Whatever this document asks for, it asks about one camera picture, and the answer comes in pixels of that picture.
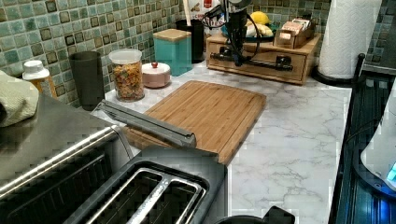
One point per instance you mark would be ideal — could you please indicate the teal canister with wooden lid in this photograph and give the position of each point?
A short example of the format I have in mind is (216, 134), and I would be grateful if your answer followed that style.
(173, 47)

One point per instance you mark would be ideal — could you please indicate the wooden drawer with black handle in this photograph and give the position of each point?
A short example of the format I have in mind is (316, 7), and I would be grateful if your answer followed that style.
(258, 63)

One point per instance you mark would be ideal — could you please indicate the grey two slot toaster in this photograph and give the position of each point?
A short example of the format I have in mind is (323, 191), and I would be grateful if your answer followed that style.
(160, 185)

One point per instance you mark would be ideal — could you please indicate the black object at bottom edge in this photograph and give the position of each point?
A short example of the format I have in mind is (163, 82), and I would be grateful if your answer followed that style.
(275, 215)

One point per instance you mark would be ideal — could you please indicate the teal plate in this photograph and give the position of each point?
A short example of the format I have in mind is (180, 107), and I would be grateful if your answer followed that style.
(262, 38)

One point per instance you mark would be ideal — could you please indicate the pink ceramic lidded bowl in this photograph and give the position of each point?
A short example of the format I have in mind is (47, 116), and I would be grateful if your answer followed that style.
(156, 75)

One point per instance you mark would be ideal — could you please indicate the wooden tea bag organiser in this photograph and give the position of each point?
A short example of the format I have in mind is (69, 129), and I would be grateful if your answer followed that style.
(294, 34)

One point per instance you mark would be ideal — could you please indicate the banana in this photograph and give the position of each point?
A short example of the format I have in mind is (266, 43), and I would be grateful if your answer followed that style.
(253, 29)

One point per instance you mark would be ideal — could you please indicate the dark grey tumbler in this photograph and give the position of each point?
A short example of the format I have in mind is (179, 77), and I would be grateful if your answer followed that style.
(87, 72)

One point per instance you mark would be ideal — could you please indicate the bamboo cutting board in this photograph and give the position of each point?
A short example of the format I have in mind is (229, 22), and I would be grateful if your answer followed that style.
(220, 116)

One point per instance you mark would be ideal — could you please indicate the grey foil wrap box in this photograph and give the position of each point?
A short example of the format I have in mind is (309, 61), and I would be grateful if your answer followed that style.
(178, 137)

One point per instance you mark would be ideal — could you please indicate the clear jar of colourful cereal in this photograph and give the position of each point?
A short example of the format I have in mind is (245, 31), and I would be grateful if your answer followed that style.
(127, 72)

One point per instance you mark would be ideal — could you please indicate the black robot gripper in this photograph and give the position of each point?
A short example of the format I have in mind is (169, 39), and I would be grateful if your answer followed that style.
(236, 18)

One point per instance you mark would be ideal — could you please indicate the black utensil holder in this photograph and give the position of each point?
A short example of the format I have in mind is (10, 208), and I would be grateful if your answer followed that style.
(190, 20)

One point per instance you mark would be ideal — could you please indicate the white capped amber bottle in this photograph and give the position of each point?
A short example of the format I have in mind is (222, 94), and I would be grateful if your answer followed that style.
(35, 72)

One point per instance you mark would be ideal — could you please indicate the cream folded cloth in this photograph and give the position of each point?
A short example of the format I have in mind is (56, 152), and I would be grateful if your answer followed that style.
(18, 99)

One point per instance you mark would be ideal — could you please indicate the white paper towel roll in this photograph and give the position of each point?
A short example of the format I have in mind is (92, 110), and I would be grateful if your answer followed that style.
(348, 33)

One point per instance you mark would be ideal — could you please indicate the yellow lemon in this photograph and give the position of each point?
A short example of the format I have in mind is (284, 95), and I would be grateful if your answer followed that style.
(260, 17)

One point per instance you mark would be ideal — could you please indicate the black paper towel holder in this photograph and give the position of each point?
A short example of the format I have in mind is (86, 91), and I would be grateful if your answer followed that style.
(340, 82)

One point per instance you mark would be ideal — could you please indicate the wooden drawer cabinet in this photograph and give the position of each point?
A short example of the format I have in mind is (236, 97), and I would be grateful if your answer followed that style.
(310, 44)

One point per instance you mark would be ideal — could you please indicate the stainless toaster oven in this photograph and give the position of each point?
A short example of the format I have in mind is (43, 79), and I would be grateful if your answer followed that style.
(54, 161)

